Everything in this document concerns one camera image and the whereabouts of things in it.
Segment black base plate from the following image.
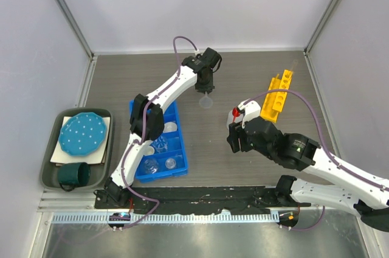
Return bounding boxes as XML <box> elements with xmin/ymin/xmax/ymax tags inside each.
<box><xmin>94</xmin><ymin>185</ymin><xmax>311</xmax><ymax>215</ymax></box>

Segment clear glass flask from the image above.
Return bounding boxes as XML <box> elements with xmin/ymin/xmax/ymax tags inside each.
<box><xmin>142</xmin><ymin>158</ymin><xmax>160</xmax><ymax>175</ymax></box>

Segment blue compartment bin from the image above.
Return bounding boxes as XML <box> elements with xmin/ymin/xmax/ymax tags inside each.
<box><xmin>135</xmin><ymin>102</ymin><xmax>188</xmax><ymax>183</ymax></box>

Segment clear glass test tube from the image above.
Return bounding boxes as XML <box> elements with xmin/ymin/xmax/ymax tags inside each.
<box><xmin>290</xmin><ymin>59</ymin><xmax>298</xmax><ymax>72</ymax></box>

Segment small white crucible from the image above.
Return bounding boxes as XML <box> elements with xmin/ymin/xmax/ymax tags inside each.
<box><xmin>145</xmin><ymin>146</ymin><xmax>155</xmax><ymax>156</ymax></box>

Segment teal dotted plate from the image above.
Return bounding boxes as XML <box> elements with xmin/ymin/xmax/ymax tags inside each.
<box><xmin>58</xmin><ymin>112</ymin><xmax>111</xmax><ymax>157</ymax></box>

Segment small clear glass jar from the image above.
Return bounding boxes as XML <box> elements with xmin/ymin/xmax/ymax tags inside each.
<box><xmin>165</xmin><ymin>158</ymin><xmax>177</xmax><ymax>170</ymax></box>

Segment white slotted cable duct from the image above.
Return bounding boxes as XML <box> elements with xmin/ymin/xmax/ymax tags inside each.
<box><xmin>51</xmin><ymin>210</ymin><xmax>279</xmax><ymax>225</ymax></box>

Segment dark teal mug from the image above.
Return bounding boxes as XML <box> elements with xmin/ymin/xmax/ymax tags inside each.
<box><xmin>57</xmin><ymin>162</ymin><xmax>91</xmax><ymax>192</ymax></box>

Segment dark grey tray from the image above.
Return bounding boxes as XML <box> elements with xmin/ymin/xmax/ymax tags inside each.
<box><xmin>40</xmin><ymin>108</ymin><xmax>114</xmax><ymax>190</ymax></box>

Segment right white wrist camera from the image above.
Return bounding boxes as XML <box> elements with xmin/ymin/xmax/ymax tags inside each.
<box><xmin>236</xmin><ymin>99</ymin><xmax>261</xmax><ymax>128</ymax></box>

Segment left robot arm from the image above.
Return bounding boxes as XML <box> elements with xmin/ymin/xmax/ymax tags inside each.
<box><xmin>101</xmin><ymin>47</ymin><xmax>222</xmax><ymax>209</ymax></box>

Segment clear glass beaker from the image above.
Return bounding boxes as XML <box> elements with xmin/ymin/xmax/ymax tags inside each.
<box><xmin>151</xmin><ymin>135</ymin><xmax>168</xmax><ymax>153</ymax></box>

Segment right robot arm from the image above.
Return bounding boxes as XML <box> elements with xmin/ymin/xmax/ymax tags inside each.
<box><xmin>227</xmin><ymin>117</ymin><xmax>388</xmax><ymax>232</ymax></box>

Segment yellow test tube rack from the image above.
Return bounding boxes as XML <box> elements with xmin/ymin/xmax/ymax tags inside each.
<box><xmin>260</xmin><ymin>69</ymin><xmax>294</xmax><ymax>123</ymax></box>

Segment clear plastic funnel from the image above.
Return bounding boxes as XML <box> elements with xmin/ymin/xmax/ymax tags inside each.
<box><xmin>199</xmin><ymin>92</ymin><xmax>213</xmax><ymax>109</ymax></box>

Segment white evaporating dish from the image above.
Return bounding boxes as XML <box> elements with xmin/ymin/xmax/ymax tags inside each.
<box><xmin>163</xmin><ymin>122</ymin><xmax>177</xmax><ymax>133</ymax></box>

